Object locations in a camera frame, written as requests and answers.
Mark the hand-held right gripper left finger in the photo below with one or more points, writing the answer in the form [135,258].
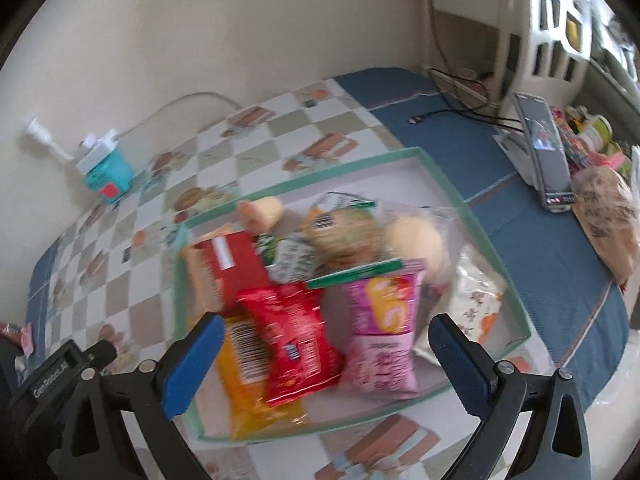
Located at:
[192,360]

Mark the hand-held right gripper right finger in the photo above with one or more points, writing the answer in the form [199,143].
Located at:
[456,365]

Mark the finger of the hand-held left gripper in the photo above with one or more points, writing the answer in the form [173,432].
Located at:
[102,355]

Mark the white snack packet orange print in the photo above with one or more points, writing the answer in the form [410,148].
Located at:
[475,300]

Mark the pink snack packet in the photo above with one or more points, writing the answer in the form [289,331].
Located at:
[382,330]

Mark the red snack packet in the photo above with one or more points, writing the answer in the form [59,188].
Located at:
[290,345]

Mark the red biscuit packet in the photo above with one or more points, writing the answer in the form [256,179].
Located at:
[225,262]

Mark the round bun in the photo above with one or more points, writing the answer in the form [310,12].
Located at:
[415,245]

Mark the small green white packet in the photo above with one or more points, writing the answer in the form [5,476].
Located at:
[287,257]

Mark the small yellow cake piece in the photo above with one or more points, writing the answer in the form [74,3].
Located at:
[267,212]

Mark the round cracker clear packet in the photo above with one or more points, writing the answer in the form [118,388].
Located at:
[345,235]

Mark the teal shallow cardboard box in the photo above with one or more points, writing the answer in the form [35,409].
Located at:
[390,180]

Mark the checkered printed tablecloth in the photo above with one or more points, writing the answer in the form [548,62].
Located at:
[150,270]

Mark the blue tablecloth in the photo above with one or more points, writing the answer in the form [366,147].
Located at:
[550,260]

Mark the white plastic bag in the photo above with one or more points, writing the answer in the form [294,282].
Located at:
[612,385]

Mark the teal box with red crab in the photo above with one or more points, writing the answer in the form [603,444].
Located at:
[110,177]

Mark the white power adapter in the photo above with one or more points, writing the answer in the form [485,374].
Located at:
[97,152]

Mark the brown paper bag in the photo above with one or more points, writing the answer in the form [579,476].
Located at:
[605,215]

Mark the white phone stand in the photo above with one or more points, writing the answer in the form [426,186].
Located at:
[515,155]

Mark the smartphone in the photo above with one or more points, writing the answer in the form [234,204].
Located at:
[542,155]

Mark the colourful striped packet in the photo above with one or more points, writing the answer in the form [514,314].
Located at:
[567,135]

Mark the light green plastic cup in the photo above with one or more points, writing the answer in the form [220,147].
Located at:
[597,130]

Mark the cream plastic stool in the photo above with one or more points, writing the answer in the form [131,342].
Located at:
[502,50]

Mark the white lattice chair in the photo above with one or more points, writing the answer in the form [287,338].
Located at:
[531,35]

